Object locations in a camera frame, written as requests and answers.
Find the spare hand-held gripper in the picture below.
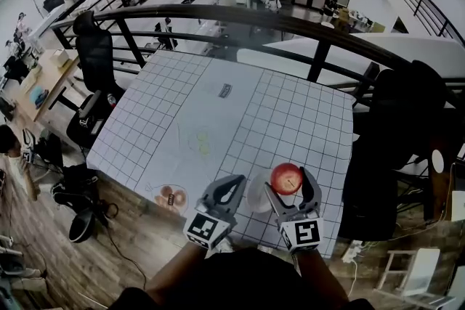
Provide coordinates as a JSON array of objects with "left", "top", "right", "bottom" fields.
[{"left": 78, "top": 112, "right": 106, "bottom": 135}]

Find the person's black clothing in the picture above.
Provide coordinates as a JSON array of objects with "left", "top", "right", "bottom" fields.
[{"left": 114, "top": 246, "right": 375, "bottom": 310}]

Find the person's left forearm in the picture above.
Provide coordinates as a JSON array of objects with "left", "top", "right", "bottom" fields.
[{"left": 145, "top": 242, "right": 208, "bottom": 306}]

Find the person's left white shoe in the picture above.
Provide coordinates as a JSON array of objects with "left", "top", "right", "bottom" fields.
[{"left": 214, "top": 237, "right": 233, "bottom": 253}]

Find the black curved railing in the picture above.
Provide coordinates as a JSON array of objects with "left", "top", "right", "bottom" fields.
[{"left": 49, "top": 4, "right": 465, "bottom": 110}]

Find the brown board with white circle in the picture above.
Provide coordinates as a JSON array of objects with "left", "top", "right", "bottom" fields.
[{"left": 423, "top": 136, "right": 455, "bottom": 222}]

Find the white grid tablecloth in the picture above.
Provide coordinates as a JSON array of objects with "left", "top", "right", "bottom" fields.
[{"left": 86, "top": 49, "right": 357, "bottom": 258}]

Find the blue cloth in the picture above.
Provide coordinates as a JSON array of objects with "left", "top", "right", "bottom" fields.
[{"left": 29, "top": 86, "right": 50, "bottom": 108}]

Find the white plate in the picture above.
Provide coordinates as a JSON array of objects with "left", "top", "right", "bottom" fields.
[{"left": 246, "top": 170, "right": 275, "bottom": 214}]

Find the white power strip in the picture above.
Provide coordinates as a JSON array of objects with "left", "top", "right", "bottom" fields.
[{"left": 341, "top": 240, "right": 364, "bottom": 264}]

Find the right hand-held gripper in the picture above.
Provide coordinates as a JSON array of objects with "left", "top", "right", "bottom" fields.
[{"left": 264, "top": 166, "right": 325, "bottom": 254}]

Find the light wooden desk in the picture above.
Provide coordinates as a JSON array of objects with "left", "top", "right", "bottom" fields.
[{"left": 12, "top": 49, "right": 81, "bottom": 123}]

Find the flat white box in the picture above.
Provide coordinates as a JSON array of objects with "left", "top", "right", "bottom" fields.
[{"left": 450, "top": 190, "right": 465, "bottom": 222}]

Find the black mesh office chair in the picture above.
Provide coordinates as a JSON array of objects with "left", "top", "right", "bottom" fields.
[{"left": 65, "top": 10, "right": 126, "bottom": 150}]

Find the clear plate of donuts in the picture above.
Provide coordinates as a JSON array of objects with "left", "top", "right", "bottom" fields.
[{"left": 152, "top": 184, "right": 190, "bottom": 211}]

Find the white cable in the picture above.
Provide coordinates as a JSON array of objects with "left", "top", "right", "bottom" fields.
[{"left": 347, "top": 261, "right": 359, "bottom": 297}]

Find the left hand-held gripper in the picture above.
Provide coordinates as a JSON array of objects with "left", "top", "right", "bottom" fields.
[{"left": 183, "top": 174, "right": 247, "bottom": 251}]

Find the person's right forearm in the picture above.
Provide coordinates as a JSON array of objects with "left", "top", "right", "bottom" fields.
[{"left": 294, "top": 250, "right": 349, "bottom": 306}]

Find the black floor cable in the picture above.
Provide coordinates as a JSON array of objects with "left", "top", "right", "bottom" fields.
[{"left": 103, "top": 227, "right": 148, "bottom": 282}]

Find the small white box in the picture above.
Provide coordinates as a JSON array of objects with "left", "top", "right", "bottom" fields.
[{"left": 50, "top": 49, "right": 70, "bottom": 68}]

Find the red apple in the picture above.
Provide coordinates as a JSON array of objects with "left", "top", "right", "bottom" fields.
[{"left": 270, "top": 162, "right": 304, "bottom": 196}]

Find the grey black round case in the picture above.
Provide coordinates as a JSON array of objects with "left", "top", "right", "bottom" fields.
[{"left": 68, "top": 208, "right": 97, "bottom": 243}]

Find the white stool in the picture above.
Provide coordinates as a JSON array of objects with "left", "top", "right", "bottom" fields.
[{"left": 373, "top": 247, "right": 457, "bottom": 309}]

